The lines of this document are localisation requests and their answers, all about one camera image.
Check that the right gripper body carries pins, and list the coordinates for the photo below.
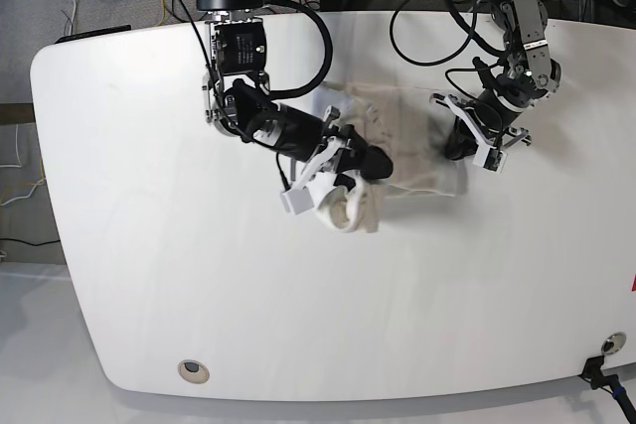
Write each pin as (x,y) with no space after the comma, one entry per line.
(319,144)

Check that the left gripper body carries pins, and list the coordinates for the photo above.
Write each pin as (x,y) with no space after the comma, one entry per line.
(488,118)

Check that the white printed T-shirt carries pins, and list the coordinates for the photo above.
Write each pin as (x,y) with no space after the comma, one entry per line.
(408,124)

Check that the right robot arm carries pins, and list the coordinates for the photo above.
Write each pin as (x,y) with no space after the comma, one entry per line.
(242,103)

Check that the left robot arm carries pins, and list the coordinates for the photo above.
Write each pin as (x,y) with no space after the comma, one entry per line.
(528,72)

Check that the silver table grommet left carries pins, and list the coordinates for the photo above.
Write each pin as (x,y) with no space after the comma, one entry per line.
(193,371)

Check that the silver table grommet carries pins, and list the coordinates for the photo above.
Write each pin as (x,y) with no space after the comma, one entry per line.
(614,343)
(193,371)

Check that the silver table grommet right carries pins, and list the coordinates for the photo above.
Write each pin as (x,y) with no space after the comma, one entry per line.
(614,343)

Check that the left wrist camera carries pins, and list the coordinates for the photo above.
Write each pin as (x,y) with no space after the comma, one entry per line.
(490,158)

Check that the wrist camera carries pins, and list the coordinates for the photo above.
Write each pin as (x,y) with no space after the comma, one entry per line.
(490,158)
(297,201)

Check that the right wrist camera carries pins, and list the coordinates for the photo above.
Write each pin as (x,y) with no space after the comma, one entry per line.
(297,201)

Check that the black clamp with cable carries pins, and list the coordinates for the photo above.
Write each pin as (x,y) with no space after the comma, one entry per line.
(593,375)

